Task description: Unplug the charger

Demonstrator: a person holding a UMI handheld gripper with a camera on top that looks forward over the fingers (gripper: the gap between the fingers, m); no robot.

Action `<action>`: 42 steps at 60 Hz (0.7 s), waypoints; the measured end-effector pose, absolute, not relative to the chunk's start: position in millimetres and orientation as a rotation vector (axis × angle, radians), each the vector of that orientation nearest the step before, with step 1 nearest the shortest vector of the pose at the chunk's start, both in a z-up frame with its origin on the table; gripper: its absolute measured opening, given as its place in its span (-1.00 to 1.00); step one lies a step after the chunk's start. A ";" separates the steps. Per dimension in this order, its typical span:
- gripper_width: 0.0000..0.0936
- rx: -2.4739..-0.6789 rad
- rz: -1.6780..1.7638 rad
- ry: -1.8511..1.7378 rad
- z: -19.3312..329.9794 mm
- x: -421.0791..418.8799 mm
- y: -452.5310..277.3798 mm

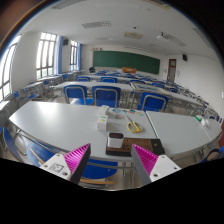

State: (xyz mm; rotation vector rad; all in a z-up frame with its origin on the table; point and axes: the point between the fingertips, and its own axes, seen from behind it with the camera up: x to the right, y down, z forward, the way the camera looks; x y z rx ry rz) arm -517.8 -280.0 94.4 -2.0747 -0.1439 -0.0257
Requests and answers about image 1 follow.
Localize dark power strip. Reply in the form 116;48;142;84
105;137;166;158

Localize narrow multi-pane window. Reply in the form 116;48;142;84
69;40;79;72

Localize green chalkboard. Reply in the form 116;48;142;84
92;50;161;75

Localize curved edge window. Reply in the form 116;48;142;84
0;43;18;101

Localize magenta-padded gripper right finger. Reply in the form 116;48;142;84
130;143;182;186

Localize large multi-pane window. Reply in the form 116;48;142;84
35;32;58;80

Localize brown door with window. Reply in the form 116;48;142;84
167;58;177;83

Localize group of ceiling light panels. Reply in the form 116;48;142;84
49;0;214;48

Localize blue chair with metal frame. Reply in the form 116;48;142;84
91;85;122;108
2;125;26;163
137;91;169;113
199;146;224;164
26;141;64;168
79;159;119;186
63;84;88;105

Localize group of blue classroom chairs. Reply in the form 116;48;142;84
13;68;224;124

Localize blue curtain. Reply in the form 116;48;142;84
56;35;64;75
77;43;83;71

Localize small white box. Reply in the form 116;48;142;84
199;118;211;128

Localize orange lectern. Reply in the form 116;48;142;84
121;66;138;74

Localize rows of white classroom desks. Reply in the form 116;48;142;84
19;69;214;111

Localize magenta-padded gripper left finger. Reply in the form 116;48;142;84
39;143;92;185

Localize ceiling projector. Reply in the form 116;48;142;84
156;32;168;42

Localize yellow-handled scissors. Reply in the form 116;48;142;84
125;114;144;134

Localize ceiling air conditioner unit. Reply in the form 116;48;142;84
124;31;144;40

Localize small white carton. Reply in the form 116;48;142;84
98;104;110;117

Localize white carton with green print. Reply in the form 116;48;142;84
96;115;109;132

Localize shallow rectangular tray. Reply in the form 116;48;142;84
130;81;160;93

